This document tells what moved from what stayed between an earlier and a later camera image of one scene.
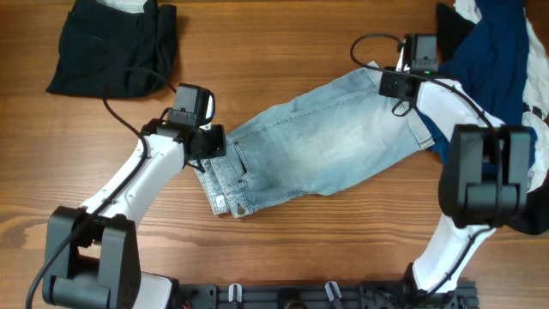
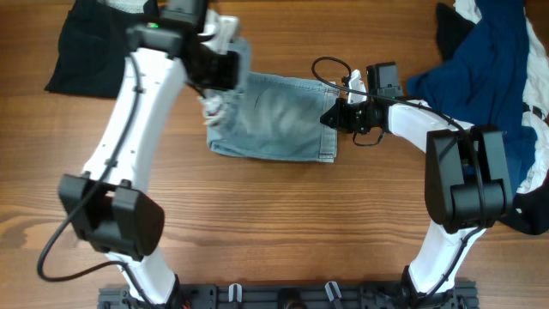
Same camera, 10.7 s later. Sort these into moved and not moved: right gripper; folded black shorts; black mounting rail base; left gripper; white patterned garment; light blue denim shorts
Moved: light blue denim shorts; right gripper; left gripper
Not moved: black mounting rail base; white patterned garment; folded black shorts
